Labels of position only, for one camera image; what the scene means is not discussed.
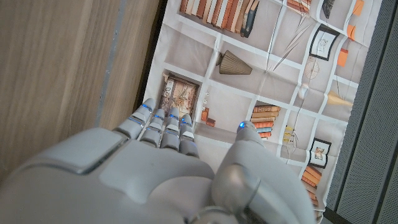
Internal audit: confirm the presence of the printed bookshelf backdrop cloth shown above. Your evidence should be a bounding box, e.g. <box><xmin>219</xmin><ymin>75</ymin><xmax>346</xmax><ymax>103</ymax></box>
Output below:
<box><xmin>141</xmin><ymin>0</ymin><xmax>383</xmax><ymax>215</ymax></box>

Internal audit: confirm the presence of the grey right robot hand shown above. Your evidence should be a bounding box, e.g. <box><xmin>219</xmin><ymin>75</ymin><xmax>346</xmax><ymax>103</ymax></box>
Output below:
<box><xmin>0</xmin><ymin>98</ymin><xmax>317</xmax><ymax>224</ymax></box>

